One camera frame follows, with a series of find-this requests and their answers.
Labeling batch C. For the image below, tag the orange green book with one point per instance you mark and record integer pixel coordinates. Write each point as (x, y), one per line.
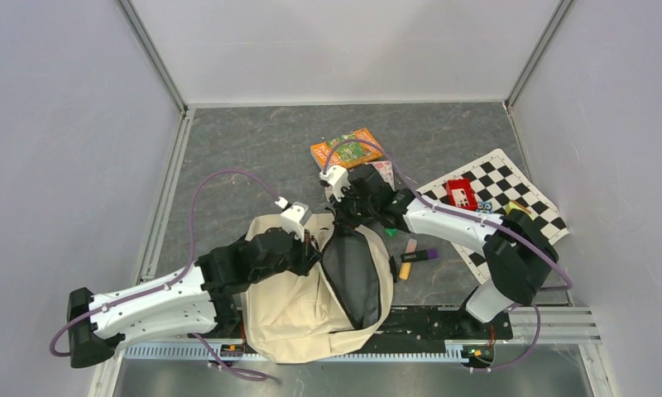
(349, 154)

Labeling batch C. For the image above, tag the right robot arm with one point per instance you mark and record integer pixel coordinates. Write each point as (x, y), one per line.
(518, 255)

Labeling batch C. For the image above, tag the beige canvas backpack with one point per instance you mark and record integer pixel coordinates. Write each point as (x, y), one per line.
(332, 311)

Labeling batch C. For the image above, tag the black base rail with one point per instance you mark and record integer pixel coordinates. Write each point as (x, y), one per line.
(409, 332)

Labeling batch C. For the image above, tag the orange highlighter pen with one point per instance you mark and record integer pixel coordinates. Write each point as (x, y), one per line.
(404, 271)

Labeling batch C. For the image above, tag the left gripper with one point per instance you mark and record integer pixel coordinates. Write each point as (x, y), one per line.
(309, 255)

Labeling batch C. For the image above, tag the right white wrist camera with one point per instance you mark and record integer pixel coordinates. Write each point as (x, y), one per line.
(334, 180)

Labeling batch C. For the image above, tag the black white chessboard mat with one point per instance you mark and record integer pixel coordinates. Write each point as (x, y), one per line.
(496, 178)

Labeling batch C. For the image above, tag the colourful toy block pile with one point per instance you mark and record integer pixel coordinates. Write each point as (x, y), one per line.
(513, 205)

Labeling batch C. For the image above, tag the purple highlighter pen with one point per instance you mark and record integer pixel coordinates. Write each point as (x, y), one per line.
(422, 255)

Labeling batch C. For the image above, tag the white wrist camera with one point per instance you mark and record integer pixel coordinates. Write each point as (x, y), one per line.
(334, 180)
(294, 216)

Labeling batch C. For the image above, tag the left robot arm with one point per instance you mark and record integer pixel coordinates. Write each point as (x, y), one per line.
(198, 298)

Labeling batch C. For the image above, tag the blue owl figure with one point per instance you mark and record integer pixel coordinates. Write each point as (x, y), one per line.
(485, 207)

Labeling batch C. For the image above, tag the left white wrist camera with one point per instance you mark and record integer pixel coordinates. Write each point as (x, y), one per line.
(294, 216)

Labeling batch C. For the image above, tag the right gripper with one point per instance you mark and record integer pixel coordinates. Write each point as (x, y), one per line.
(342, 214)

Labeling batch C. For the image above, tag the red toy block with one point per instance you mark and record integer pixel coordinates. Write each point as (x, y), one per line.
(461, 194)

